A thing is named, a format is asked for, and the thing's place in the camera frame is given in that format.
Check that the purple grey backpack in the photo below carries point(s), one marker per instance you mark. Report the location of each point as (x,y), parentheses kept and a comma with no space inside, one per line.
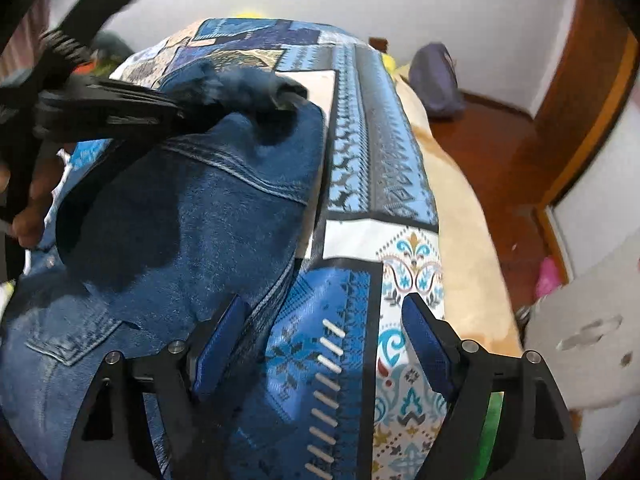
(434,81)

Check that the patchwork patterned bedspread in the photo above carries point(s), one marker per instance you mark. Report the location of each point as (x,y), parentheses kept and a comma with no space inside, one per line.
(337,392)

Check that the pink object on floor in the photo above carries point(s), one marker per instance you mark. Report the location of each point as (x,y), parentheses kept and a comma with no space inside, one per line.
(549,278)

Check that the clutter pile with orange box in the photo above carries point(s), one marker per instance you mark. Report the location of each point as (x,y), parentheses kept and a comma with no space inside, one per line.
(108,51)

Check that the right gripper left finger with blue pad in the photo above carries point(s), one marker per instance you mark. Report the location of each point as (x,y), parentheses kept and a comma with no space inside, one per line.
(111,438)

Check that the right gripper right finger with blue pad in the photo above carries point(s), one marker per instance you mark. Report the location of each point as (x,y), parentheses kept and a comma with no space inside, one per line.
(505,412)

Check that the blue denim jacket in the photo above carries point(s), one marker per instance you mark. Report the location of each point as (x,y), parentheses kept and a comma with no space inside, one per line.
(147,242)

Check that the person's left hand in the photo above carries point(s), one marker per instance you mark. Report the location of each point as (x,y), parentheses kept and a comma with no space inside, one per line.
(28,225)

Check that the brown wooden door frame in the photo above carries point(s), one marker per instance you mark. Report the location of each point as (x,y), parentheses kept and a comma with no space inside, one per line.
(589,81)

